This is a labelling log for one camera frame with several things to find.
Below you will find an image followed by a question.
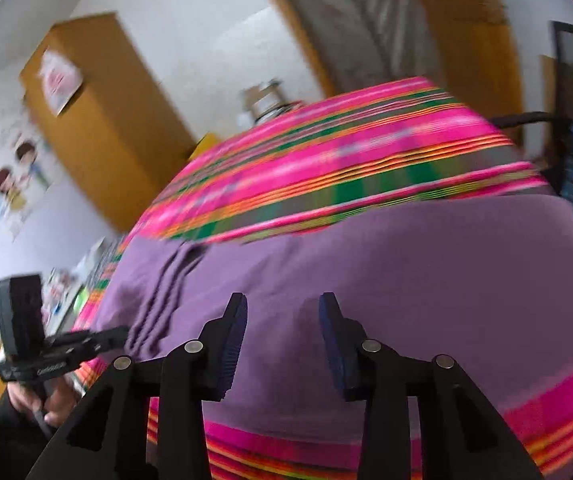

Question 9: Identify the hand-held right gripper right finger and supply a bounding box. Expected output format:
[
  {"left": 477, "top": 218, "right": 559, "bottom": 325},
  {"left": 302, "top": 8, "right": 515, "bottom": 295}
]
[{"left": 318, "top": 291, "right": 545, "bottom": 480}]

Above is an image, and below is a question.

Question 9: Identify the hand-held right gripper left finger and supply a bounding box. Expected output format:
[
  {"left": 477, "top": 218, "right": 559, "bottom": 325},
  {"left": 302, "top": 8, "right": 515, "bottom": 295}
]
[{"left": 26, "top": 292, "right": 248, "bottom": 480}]

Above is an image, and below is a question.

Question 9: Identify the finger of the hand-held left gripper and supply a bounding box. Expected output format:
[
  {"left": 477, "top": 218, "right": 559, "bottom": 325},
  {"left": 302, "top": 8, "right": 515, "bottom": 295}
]
[{"left": 90, "top": 326, "right": 132, "bottom": 357}]

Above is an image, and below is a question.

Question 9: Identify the purple fleece garment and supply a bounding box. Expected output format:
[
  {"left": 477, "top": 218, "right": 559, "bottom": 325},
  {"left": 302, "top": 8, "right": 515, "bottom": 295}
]
[{"left": 94, "top": 194, "right": 573, "bottom": 436}]

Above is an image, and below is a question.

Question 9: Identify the person's left forearm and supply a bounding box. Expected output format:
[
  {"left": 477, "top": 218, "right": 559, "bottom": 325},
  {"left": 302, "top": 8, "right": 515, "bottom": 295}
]
[{"left": 0, "top": 390, "right": 57, "bottom": 480}]

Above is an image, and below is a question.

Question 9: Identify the person's left hand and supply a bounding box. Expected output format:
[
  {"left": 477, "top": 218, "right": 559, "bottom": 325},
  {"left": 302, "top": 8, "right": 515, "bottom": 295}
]
[{"left": 9, "top": 377, "right": 81, "bottom": 427}]

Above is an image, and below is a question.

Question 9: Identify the cluster of bottles and jars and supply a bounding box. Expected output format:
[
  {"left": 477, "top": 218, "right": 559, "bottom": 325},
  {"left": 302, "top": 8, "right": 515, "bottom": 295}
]
[{"left": 41, "top": 267, "right": 87, "bottom": 321}]

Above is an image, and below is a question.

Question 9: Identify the folded dark dotted cloth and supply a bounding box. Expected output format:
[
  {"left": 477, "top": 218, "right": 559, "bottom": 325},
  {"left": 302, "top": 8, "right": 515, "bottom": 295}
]
[{"left": 94, "top": 237, "right": 130, "bottom": 281}]

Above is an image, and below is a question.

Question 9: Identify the pink plaid cloth cover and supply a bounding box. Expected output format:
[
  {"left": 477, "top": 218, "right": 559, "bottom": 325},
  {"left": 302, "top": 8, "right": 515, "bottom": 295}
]
[{"left": 71, "top": 76, "right": 573, "bottom": 480}]

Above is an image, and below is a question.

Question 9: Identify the yellow printed bag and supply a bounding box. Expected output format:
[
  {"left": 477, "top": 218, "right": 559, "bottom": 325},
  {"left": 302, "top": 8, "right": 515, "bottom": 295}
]
[{"left": 191, "top": 132, "right": 222, "bottom": 161}]

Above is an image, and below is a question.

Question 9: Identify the wooden wardrobe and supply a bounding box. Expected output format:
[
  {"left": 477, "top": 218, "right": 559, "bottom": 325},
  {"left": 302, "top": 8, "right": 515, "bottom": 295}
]
[{"left": 19, "top": 12, "right": 207, "bottom": 233}]

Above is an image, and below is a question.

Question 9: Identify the white pink plastic bag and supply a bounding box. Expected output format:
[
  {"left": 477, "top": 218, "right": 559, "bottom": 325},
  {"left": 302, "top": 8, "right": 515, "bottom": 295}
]
[{"left": 38, "top": 49, "right": 86, "bottom": 117}]

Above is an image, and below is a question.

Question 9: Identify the cardboard parcel box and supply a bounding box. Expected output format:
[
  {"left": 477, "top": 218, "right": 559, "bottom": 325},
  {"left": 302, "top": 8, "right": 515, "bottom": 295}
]
[{"left": 241, "top": 79, "right": 287, "bottom": 122}]

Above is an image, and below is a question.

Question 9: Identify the clear plastic door curtain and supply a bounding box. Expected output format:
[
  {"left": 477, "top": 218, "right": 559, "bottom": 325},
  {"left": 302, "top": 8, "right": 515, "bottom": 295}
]
[{"left": 261, "top": 0, "right": 447, "bottom": 111}]

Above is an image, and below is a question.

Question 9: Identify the wooden door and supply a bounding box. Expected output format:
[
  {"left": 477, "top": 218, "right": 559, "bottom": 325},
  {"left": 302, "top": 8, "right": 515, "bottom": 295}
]
[{"left": 399, "top": 0, "right": 525, "bottom": 146}]

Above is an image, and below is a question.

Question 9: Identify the black mesh office chair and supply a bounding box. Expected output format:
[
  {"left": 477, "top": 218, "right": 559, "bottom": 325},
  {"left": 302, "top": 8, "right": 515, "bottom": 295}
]
[{"left": 489, "top": 20, "right": 573, "bottom": 181}]

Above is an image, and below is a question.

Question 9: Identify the cartoon wall sticker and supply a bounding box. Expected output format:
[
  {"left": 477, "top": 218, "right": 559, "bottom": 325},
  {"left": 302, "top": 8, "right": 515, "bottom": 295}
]
[{"left": 0, "top": 105, "right": 53, "bottom": 241}]

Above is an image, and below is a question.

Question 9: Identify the wooden door frame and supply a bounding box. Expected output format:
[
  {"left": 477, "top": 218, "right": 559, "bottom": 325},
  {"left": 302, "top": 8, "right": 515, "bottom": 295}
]
[{"left": 244, "top": 0, "right": 340, "bottom": 103}]

